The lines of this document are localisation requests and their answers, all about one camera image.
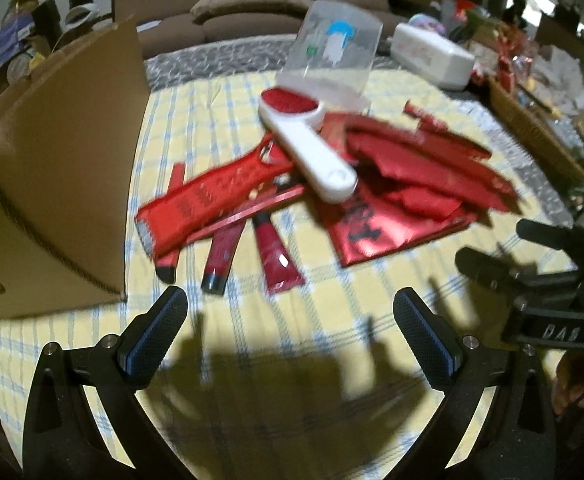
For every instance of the white rectangular box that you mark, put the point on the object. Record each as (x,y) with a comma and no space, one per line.
(429,55)

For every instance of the white lint brush red pad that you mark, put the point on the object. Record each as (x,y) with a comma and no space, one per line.
(317,160)

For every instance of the red foil paper pile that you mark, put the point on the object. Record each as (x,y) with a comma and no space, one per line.
(421,175)

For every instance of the red pen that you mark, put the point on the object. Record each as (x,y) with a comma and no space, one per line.
(421,115)

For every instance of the wicker basket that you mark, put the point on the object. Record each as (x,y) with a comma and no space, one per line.
(531,130)

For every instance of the pastel round object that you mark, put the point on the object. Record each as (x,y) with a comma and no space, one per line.
(426,22)

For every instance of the yellow plaid tablecloth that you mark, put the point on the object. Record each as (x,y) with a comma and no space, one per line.
(292,350)

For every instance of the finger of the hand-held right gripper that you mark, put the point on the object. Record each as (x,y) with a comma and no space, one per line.
(546,235)
(486,267)

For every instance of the brown cardboard box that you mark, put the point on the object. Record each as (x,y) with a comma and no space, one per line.
(62,160)

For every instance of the slim red tool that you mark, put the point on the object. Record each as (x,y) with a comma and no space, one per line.
(267,205)

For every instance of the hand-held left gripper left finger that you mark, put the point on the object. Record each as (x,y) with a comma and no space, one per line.
(144,342)

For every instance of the red tube with black cap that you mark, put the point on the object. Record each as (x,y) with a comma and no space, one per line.
(222,255)

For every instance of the blue storage crate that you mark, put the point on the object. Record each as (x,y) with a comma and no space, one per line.
(9,40)

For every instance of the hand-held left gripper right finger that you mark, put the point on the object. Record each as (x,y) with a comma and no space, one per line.
(449,357)

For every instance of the red squeeze tube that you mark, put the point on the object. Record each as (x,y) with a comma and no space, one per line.
(274,260)

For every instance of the brown cushion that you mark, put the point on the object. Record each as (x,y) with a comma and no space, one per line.
(252,5)

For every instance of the flat red stick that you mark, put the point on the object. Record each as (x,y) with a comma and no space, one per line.
(176,175)

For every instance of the red plastic grater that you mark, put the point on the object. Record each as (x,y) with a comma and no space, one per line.
(197,205)

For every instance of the clear plastic container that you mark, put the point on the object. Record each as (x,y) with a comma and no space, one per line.
(342,60)

